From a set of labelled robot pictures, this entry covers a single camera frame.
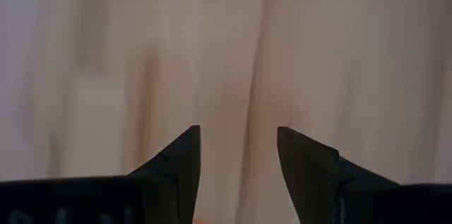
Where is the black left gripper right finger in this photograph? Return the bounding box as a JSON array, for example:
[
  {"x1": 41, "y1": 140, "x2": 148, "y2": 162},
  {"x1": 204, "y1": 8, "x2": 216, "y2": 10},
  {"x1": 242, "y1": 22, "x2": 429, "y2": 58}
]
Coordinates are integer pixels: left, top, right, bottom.
[{"x1": 276, "y1": 126, "x2": 452, "y2": 224}]

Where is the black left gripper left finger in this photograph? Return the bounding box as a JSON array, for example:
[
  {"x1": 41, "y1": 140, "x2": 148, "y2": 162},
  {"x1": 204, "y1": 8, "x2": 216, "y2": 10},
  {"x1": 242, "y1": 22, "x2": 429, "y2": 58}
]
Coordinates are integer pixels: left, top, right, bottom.
[{"x1": 0, "y1": 124, "x2": 201, "y2": 224}]

